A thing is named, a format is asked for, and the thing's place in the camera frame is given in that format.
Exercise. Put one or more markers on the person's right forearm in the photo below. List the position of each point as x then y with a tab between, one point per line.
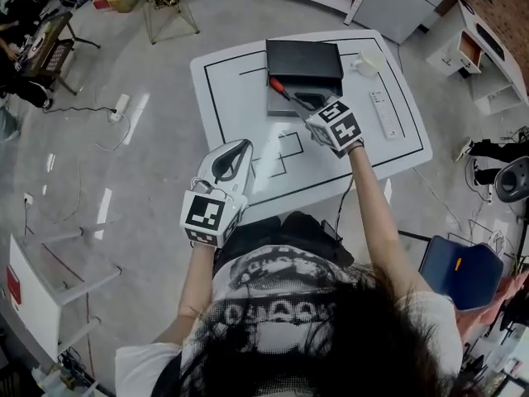
376	213

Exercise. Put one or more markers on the white cup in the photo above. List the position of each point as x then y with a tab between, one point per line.
370	62

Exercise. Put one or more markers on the person's left forearm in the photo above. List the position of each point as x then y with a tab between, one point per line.
194	288

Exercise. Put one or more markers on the black trousers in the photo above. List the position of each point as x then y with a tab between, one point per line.
285	230

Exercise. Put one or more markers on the black and grey box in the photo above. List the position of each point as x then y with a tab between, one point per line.
303	62

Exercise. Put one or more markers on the white power strip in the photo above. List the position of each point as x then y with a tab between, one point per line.
120	108

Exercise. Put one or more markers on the white cabinet with drawer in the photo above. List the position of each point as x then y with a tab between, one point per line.
487	52

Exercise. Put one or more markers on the white printed t-shirt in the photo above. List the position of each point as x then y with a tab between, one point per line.
281	325

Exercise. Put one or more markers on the white remote control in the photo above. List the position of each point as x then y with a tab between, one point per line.
383	114

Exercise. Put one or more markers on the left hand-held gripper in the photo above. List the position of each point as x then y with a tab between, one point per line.
231	205

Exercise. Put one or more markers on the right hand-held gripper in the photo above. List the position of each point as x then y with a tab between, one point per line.
339	126

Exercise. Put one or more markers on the grey cabinet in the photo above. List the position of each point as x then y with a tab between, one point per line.
401	2

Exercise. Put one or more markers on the blue chair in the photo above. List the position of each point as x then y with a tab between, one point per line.
458	275

